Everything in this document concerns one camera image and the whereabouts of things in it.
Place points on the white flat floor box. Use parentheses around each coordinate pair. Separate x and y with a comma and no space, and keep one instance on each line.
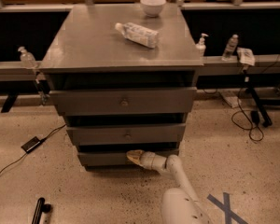
(230,98)

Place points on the black table leg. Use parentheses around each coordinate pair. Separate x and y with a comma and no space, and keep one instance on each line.
(267,121)

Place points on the small black power brick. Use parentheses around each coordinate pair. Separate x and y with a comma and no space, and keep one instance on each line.
(255,116)

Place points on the upright clear water bottle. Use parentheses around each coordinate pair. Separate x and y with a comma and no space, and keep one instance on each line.
(230,47)

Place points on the grey top drawer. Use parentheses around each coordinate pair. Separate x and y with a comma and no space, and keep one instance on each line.
(123,101)

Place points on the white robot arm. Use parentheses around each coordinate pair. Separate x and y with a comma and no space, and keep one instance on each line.
(179,205)

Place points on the grey drawer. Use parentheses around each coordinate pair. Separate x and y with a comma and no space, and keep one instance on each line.
(123,101)
(99,159)
(132,134)

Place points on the grey middle drawer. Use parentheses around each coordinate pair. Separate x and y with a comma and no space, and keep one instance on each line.
(132,134)

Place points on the black tube object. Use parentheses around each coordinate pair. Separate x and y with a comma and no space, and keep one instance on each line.
(42,212)

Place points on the right pump sanitizer bottle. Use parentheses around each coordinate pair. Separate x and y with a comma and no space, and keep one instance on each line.
(201,47)

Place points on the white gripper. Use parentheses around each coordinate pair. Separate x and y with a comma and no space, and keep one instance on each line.
(148,160)

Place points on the white ceramic bowl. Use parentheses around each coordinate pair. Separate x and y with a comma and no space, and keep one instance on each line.
(152,8)

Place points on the blue tape cross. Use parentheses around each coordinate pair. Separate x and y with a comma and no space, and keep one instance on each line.
(225,207)

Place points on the white wipes packet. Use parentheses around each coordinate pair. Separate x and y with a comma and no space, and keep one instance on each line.
(246,56)

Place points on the lying clear plastic bottle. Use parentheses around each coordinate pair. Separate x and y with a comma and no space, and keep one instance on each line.
(138,34)

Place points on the grey bottom drawer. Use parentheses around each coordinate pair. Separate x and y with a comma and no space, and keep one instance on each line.
(99,159)

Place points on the grey wooden drawer cabinet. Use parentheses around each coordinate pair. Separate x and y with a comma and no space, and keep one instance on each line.
(88,53)

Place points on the pump sanitizer bottle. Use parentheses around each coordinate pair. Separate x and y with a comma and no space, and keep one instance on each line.
(27,58)
(201,47)

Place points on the left pump sanitizer bottle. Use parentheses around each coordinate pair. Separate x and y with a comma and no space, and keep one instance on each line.
(27,58)

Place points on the black power adapter brick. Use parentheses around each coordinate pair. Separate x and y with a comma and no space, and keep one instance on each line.
(31,144)

